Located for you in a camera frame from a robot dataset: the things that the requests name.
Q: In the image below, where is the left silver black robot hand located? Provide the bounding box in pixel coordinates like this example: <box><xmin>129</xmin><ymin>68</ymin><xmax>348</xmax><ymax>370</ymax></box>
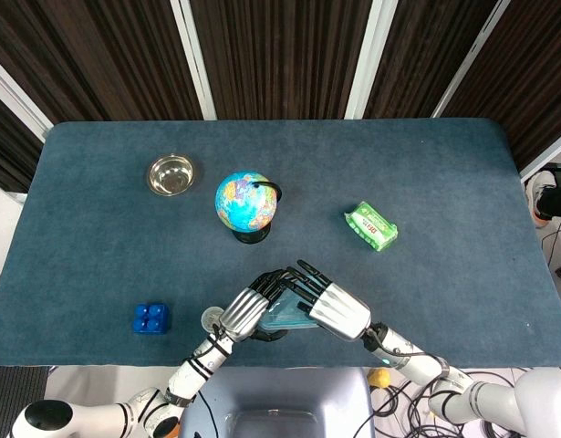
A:
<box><xmin>218</xmin><ymin>268</ymin><xmax>291</xmax><ymax>344</ymax></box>

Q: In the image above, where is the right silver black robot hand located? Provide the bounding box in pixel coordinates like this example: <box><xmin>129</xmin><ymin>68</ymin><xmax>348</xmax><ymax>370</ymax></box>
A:
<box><xmin>284</xmin><ymin>259</ymin><xmax>372</xmax><ymax>343</ymax></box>

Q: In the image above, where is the teal blue object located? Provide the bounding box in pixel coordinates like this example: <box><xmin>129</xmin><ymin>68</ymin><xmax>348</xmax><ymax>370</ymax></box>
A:
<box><xmin>260</xmin><ymin>285</ymin><xmax>318</xmax><ymax>330</ymax></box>

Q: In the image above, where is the clear round jar of clips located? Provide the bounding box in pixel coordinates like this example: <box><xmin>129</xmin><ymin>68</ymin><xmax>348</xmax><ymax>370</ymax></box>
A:
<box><xmin>201</xmin><ymin>306</ymin><xmax>226</xmax><ymax>332</ymax></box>

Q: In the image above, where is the small yellow object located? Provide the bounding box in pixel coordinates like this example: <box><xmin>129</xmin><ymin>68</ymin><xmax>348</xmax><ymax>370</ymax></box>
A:
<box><xmin>369</xmin><ymin>368</ymin><xmax>393</xmax><ymax>389</ymax></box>

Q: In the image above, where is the green tissue pack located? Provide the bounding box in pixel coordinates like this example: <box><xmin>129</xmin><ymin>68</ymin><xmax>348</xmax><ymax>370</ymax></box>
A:
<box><xmin>343</xmin><ymin>200</ymin><xmax>399</xmax><ymax>253</ymax></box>

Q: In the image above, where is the blue building block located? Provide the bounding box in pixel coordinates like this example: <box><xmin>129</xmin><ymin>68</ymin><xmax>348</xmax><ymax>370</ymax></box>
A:
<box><xmin>132</xmin><ymin>302</ymin><xmax>172</xmax><ymax>337</ymax></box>

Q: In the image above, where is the grey robot torso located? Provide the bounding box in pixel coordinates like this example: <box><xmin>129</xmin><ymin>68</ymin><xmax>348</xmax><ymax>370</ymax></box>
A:
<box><xmin>179</xmin><ymin>366</ymin><xmax>375</xmax><ymax>438</ymax></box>

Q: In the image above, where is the world globe on black stand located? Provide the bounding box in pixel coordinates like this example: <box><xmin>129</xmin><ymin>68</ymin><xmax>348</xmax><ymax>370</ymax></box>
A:
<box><xmin>214</xmin><ymin>171</ymin><xmax>284</xmax><ymax>245</ymax></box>

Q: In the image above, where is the blue table cloth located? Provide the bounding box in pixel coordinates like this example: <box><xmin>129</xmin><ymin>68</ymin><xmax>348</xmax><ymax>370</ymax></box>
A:
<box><xmin>0</xmin><ymin>118</ymin><xmax>561</xmax><ymax>370</ymax></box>

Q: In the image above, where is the stainless steel bowl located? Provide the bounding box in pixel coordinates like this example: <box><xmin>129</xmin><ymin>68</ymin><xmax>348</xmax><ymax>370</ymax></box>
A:
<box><xmin>146</xmin><ymin>153</ymin><xmax>200</xmax><ymax>198</ymax></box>

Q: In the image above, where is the white orange shoe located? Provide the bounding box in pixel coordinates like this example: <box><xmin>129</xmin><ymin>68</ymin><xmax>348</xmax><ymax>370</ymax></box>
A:
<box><xmin>525</xmin><ymin>171</ymin><xmax>559</xmax><ymax>228</ymax></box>

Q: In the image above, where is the black ribbed floor mat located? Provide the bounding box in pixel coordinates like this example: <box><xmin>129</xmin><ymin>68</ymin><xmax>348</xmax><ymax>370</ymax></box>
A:
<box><xmin>0</xmin><ymin>364</ymin><xmax>51</xmax><ymax>403</ymax></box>

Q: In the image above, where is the black floor cable tangle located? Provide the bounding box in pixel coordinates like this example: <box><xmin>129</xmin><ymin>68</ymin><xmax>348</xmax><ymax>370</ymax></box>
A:
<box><xmin>352</xmin><ymin>367</ymin><xmax>561</xmax><ymax>438</ymax></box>

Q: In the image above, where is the white partition post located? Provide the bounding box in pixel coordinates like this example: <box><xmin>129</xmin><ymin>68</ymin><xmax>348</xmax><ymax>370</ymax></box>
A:
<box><xmin>431</xmin><ymin>0</ymin><xmax>512</xmax><ymax>119</ymax></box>
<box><xmin>343</xmin><ymin>0</ymin><xmax>386</xmax><ymax>120</ymax></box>
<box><xmin>170</xmin><ymin>0</ymin><xmax>217</xmax><ymax>121</ymax></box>
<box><xmin>0</xmin><ymin>52</ymin><xmax>54</xmax><ymax>138</ymax></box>

